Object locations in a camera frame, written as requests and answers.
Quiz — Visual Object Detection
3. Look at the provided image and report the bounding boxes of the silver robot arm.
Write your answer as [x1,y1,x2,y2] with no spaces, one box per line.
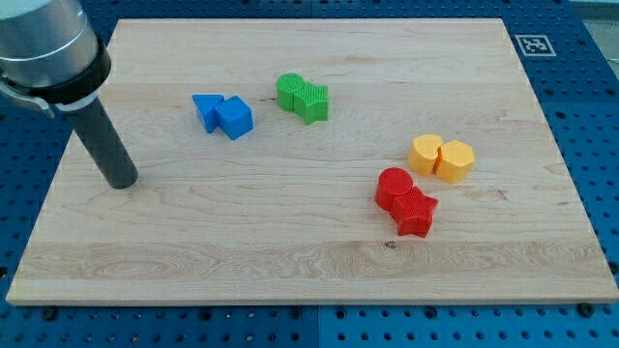
[1,0,111,118]

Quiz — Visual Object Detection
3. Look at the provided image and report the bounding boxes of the wooden board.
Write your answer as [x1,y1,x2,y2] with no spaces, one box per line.
[7,18,618,306]

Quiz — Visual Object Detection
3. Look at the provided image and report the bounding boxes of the green star block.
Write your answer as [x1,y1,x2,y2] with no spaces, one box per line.
[293,83,329,125]

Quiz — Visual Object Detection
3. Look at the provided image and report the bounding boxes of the red cylinder block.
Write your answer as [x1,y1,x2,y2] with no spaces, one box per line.
[374,167,414,211]

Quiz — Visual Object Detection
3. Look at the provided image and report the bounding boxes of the green cylinder block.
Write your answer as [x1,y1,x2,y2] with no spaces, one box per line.
[276,72,306,111]

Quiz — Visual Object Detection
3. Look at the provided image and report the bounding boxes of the blue cube block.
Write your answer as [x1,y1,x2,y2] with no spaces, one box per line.
[215,96,253,140]

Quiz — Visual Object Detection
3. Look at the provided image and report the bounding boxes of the red star block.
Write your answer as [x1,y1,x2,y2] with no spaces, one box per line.
[391,188,439,238]

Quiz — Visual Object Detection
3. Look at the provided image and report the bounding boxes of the yellow heart block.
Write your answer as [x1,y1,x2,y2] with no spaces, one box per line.
[407,134,443,176]

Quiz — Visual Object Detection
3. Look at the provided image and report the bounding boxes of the blue triangle block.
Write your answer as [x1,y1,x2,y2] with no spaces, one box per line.
[192,95,224,133]

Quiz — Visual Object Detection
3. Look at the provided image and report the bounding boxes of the yellow hexagon block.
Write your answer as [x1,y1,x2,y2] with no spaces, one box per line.
[434,140,475,185]

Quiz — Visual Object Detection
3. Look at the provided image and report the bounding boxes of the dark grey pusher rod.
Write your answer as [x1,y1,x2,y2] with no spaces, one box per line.
[64,98,138,189]

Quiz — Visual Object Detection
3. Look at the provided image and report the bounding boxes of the white fiducial marker tag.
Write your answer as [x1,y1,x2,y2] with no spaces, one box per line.
[515,34,556,57]

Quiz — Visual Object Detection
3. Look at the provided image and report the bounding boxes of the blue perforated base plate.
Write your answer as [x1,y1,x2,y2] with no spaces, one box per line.
[1,0,618,347]

